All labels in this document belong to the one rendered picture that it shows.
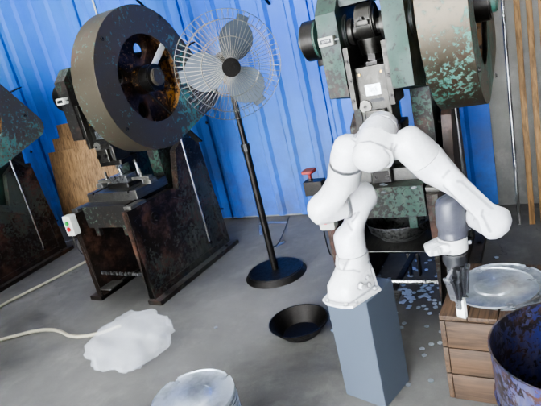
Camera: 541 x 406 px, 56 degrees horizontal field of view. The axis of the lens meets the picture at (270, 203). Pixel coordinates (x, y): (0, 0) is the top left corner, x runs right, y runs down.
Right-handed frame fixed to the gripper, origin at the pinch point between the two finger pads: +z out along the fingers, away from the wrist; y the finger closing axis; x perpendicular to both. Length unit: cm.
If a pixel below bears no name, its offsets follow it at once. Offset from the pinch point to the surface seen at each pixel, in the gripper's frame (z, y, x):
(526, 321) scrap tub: -1.2, -0.1, -20.7
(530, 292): 3.6, 23.2, -11.9
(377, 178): -25, 47, 65
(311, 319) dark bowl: 41, 15, 95
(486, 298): 3.6, 13.8, -1.2
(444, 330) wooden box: 13.4, 2.7, 9.4
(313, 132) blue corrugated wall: -26, 133, 190
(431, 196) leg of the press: -19, 45, 36
